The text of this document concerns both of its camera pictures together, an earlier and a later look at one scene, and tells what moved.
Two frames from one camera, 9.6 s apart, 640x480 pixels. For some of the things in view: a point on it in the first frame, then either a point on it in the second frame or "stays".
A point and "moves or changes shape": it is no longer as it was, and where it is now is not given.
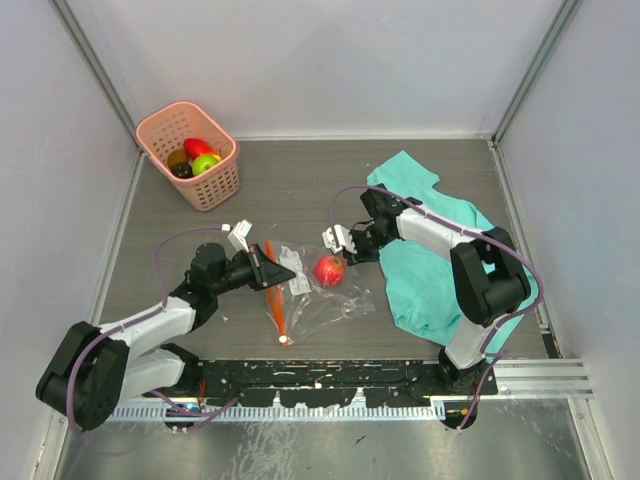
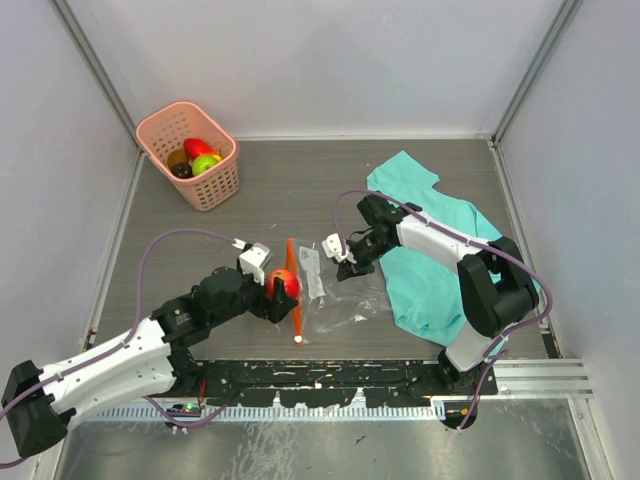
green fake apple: (201, 163) stays
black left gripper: (265, 272) → (277, 306)
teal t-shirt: (421, 276) stays
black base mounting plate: (326, 382) stays
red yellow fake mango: (195, 147) stays
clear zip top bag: (299, 306) moves or changes shape
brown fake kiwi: (177, 156) stays
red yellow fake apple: (329, 270) → (291, 285)
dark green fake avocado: (182, 170) stays
